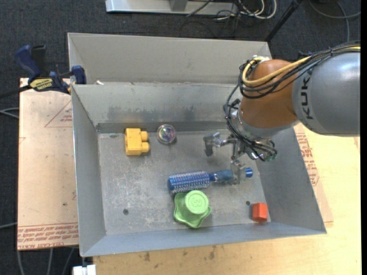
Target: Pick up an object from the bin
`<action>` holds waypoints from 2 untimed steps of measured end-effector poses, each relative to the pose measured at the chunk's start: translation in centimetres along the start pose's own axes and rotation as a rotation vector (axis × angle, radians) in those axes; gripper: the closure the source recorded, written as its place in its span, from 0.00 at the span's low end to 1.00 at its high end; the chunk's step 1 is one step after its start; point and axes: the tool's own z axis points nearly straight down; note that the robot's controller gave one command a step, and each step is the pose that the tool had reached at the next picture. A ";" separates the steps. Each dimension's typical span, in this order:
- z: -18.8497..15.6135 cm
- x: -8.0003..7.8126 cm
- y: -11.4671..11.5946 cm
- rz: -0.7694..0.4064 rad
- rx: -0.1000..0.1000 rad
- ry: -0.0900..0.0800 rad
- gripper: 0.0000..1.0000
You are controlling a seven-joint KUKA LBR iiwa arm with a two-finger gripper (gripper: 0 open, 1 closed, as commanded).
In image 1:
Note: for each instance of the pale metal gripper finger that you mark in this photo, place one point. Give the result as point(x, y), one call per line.
point(237, 172)
point(211, 142)

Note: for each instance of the blue round hairbrush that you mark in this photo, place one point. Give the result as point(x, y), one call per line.
point(189, 180)

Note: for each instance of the orange-red small block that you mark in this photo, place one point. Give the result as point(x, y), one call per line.
point(259, 212)

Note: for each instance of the clear iridescent ball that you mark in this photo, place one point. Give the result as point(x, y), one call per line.
point(166, 134)

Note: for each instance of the green plastic cup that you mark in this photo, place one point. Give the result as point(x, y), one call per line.
point(193, 208)

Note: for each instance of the yellow toy building block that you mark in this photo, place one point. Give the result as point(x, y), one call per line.
point(134, 142)

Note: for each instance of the grey metal bin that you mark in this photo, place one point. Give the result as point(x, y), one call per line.
point(137, 170)

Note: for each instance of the black cylinder on white bracket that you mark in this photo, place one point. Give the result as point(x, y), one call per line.
point(234, 107)

